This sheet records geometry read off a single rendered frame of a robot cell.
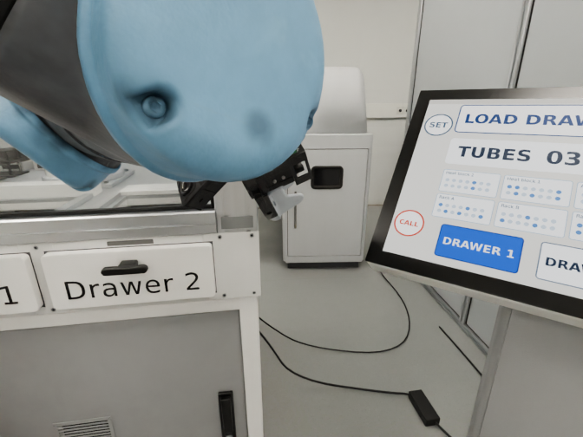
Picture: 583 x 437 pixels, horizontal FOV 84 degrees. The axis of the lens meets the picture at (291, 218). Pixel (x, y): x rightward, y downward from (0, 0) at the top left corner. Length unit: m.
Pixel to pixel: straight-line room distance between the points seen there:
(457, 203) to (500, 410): 0.36
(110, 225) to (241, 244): 0.23
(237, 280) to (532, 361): 0.51
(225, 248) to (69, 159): 0.45
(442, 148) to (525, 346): 0.32
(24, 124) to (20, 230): 0.51
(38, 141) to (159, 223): 0.43
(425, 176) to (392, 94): 3.55
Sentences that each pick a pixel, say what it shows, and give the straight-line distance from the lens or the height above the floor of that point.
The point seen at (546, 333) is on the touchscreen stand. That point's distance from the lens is 0.61.
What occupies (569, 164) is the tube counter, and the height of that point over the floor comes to 1.10.
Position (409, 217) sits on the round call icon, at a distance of 0.50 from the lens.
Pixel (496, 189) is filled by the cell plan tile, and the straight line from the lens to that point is 0.51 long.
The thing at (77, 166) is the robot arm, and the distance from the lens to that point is 0.23.
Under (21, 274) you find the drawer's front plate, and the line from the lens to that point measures 0.74.
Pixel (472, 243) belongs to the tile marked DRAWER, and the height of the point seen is 1.01.
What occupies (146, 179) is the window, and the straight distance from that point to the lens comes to 0.64.
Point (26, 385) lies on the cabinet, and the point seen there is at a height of 0.63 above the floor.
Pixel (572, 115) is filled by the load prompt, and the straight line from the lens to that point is 0.58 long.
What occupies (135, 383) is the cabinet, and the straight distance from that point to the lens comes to 0.87.
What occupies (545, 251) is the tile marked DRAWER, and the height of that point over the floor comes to 1.01.
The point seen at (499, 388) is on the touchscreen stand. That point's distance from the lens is 0.68.
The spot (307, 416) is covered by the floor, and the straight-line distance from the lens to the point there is 1.52.
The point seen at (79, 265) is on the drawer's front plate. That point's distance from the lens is 0.69.
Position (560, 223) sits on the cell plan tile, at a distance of 0.50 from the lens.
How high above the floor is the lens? 1.17
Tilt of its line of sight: 19 degrees down
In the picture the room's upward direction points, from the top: straight up
